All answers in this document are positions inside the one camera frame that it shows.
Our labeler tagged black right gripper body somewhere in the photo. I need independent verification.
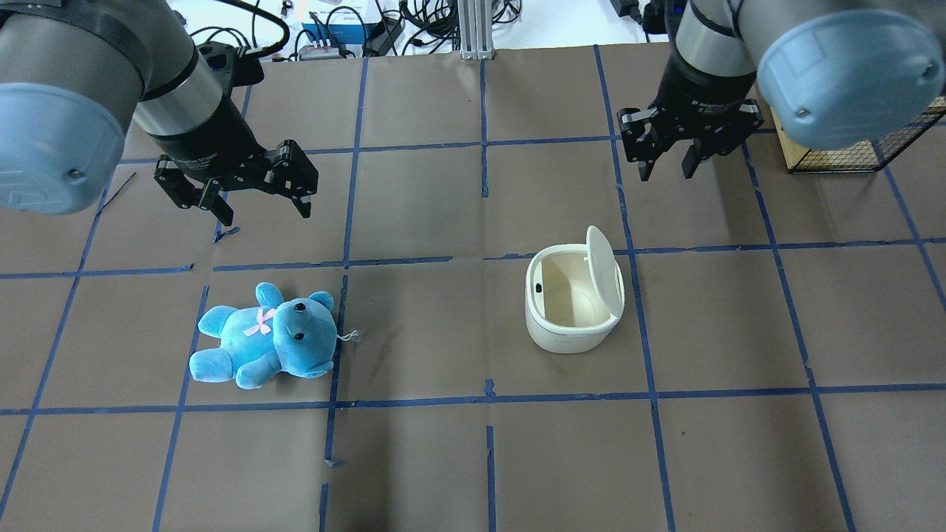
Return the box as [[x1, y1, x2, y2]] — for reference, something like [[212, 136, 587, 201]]
[[618, 56, 764, 164]]

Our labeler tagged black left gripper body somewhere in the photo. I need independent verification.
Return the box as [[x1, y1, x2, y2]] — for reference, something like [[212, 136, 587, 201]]
[[153, 111, 320, 209]]

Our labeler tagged white trash can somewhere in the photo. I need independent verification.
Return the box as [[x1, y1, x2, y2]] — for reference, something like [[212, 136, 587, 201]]
[[525, 225, 625, 354]]

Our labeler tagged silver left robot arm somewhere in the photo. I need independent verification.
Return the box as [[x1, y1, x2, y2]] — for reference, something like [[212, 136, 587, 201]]
[[1, 1, 319, 226]]

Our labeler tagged blue plush teddy bear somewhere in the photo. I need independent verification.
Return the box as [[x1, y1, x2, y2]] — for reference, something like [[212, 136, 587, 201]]
[[188, 282, 338, 389]]

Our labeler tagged wooden board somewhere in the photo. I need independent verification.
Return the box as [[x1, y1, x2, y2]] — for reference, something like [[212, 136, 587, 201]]
[[769, 103, 946, 172]]

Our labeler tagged white blue box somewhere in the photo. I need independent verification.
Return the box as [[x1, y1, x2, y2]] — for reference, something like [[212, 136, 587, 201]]
[[293, 1, 381, 45]]

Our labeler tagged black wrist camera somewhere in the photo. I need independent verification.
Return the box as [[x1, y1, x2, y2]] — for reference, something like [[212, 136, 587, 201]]
[[197, 41, 265, 97]]

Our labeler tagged black wire basket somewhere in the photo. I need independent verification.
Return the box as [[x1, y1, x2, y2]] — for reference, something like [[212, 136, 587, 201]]
[[776, 96, 946, 175]]

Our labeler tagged aluminium frame post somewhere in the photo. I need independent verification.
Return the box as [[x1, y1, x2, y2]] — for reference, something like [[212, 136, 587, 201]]
[[457, 0, 494, 61]]

